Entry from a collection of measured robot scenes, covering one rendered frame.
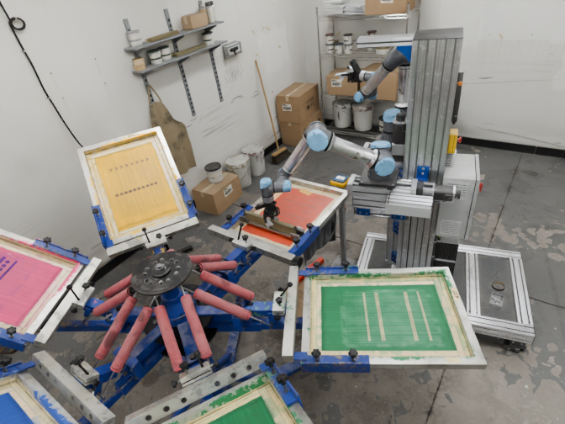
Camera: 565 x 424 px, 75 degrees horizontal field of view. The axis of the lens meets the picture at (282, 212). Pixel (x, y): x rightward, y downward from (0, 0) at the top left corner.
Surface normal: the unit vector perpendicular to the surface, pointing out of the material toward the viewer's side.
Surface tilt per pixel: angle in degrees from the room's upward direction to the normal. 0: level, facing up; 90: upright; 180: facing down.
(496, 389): 0
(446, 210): 90
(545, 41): 90
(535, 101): 90
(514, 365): 0
